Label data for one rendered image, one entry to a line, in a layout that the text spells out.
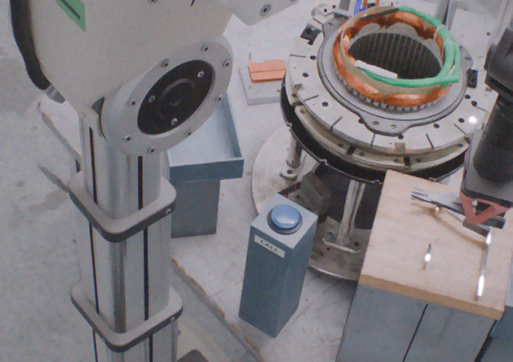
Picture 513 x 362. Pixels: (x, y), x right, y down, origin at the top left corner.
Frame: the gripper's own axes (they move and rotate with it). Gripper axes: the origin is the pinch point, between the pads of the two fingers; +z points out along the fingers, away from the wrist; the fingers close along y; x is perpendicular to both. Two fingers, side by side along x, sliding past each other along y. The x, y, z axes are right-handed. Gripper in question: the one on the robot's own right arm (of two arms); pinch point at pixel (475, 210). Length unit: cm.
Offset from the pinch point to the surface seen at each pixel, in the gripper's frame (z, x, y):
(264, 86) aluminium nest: 39, 37, 49
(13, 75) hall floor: 120, 120, 106
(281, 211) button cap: 14.6, 24.6, 2.9
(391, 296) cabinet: 16.5, 6.8, -4.9
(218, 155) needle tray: 16.7, 36.2, 11.3
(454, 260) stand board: 12.2, -0.3, 0.6
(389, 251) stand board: 12.4, 8.8, -0.7
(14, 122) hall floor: 120, 112, 89
